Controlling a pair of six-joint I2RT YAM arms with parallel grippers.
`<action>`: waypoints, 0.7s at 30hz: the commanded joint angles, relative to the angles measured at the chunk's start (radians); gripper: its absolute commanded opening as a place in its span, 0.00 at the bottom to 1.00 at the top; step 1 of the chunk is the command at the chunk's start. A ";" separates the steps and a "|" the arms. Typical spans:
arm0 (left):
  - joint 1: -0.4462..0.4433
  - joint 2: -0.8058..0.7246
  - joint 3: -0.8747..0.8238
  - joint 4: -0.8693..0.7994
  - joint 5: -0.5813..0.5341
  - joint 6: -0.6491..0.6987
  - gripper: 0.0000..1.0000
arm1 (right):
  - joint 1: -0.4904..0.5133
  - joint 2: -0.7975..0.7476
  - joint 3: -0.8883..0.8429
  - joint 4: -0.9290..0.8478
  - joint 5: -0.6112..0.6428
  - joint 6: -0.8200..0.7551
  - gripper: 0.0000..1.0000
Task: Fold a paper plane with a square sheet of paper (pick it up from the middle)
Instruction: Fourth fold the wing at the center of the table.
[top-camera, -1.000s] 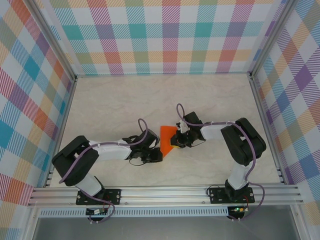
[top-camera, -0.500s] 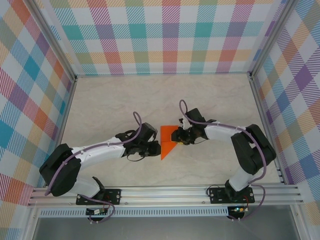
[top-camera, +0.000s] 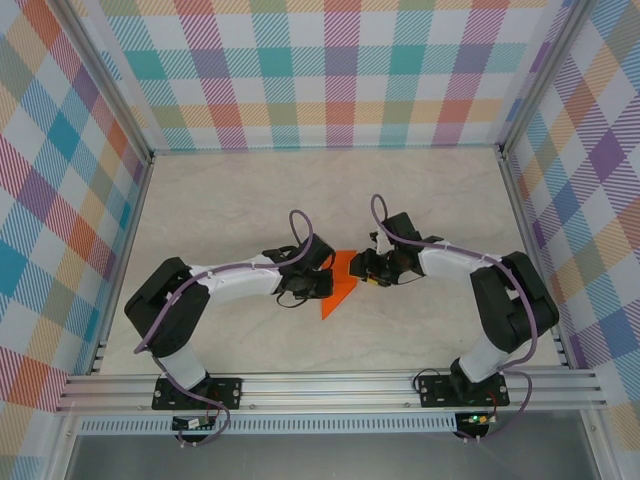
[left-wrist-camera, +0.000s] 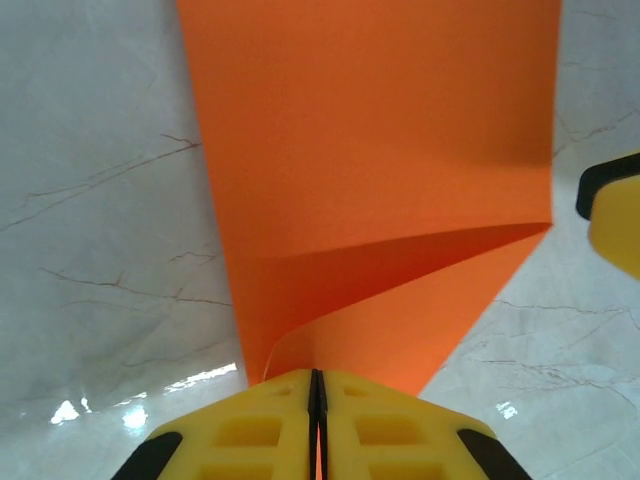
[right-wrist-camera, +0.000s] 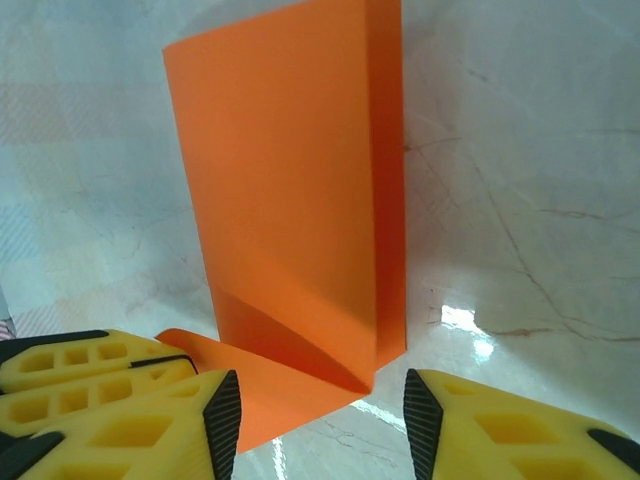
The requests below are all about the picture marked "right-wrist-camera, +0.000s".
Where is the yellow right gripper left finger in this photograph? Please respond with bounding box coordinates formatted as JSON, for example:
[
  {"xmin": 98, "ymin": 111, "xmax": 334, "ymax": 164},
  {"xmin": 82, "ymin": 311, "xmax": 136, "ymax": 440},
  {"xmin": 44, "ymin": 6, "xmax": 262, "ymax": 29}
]
[{"xmin": 0, "ymin": 368, "xmax": 244, "ymax": 480}]

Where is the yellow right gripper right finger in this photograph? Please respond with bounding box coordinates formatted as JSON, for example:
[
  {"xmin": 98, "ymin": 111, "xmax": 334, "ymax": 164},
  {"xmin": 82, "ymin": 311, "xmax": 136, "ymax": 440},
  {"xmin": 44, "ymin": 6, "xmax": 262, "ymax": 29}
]
[{"xmin": 402, "ymin": 368, "xmax": 640, "ymax": 480}]

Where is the orange cloth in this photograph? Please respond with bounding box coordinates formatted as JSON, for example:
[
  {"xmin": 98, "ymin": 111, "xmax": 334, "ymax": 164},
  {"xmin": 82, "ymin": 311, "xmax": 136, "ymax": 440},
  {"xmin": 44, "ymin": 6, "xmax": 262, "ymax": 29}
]
[{"xmin": 156, "ymin": 0, "xmax": 409, "ymax": 455}]

